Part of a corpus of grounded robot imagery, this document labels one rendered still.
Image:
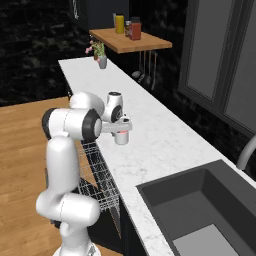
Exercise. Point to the dark wall cupboard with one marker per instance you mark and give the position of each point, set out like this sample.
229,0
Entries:
100,11

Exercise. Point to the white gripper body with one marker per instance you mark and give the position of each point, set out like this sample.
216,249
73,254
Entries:
115,126

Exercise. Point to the grey hanging ladle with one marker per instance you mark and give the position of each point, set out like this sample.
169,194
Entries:
136,74

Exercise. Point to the grey hanging utensil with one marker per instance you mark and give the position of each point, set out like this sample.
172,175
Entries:
154,81

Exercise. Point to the black counter cabinets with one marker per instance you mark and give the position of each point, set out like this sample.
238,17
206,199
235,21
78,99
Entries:
130,238

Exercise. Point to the small dark spice jar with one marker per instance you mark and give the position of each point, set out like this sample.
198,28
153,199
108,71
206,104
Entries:
127,29

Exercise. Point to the dark grey sink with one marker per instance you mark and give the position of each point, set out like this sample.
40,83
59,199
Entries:
206,206

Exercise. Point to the black dishwasher door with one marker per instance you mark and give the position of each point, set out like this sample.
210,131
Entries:
104,226

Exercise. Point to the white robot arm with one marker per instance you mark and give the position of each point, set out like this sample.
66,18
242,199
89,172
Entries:
63,166

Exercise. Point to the grey tap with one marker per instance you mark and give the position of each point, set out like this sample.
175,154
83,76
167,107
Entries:
245,155

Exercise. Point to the white cup with red inside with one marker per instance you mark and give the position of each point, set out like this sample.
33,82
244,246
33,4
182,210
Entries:
121,138

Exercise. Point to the pink flower plant in pot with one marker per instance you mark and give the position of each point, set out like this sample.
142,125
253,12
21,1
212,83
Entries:
101,55

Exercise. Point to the yellow bottle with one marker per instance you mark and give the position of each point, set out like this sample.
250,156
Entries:
119,24

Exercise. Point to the grey hanging spatula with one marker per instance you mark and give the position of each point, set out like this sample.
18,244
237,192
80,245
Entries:
148,77

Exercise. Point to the wooden wall shelf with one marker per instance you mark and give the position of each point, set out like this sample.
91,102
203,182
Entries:
133,43

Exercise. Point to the red jar with black lid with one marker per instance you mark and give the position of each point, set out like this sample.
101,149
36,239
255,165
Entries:
135,30

